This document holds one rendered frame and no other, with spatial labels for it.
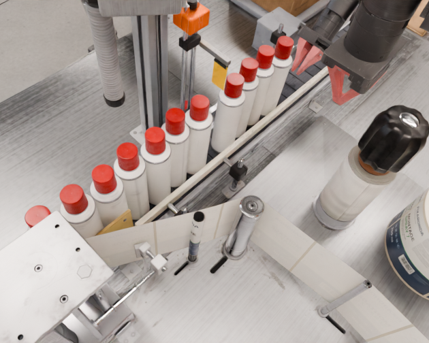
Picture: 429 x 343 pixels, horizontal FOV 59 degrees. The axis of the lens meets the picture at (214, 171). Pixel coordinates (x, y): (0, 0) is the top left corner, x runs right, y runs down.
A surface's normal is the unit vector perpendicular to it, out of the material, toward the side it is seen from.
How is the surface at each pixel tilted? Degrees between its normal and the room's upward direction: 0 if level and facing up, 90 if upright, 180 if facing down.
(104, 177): 2
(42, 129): 0
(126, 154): 2
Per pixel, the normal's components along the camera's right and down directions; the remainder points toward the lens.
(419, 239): -0.99, 0.05
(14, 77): 0.10, -0.52
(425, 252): -0.91, 0.30
